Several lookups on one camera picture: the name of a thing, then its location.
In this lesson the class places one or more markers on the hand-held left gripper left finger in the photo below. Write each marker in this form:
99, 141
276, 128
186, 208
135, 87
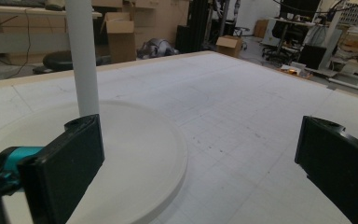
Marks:
59, 168

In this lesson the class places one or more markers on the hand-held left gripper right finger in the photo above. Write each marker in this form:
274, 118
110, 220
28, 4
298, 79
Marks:
341, 165

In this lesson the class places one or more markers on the white hook rack stand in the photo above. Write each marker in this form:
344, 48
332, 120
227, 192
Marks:
136, 155

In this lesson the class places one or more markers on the black round stool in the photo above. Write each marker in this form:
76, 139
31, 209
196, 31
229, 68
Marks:
59, 60

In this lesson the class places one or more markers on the white grid mat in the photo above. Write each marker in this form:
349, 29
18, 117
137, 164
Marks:
245, 109

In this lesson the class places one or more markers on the white desk with clutter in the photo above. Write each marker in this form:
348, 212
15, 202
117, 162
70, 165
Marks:
354, 53

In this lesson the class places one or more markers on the black office chair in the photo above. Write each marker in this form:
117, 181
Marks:
278, 37

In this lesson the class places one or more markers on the tall cardboard box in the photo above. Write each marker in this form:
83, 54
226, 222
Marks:
121, 37

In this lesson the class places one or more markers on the grey silver bag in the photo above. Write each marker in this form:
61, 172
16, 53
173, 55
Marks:
157, 48

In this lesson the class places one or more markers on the black monitor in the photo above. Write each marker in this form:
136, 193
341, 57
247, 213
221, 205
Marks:
300, 7

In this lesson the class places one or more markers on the small cardboard box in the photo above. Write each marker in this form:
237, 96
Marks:
229, 46

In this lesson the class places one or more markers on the black metal frame strut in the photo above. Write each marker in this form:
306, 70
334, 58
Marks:
199, 25

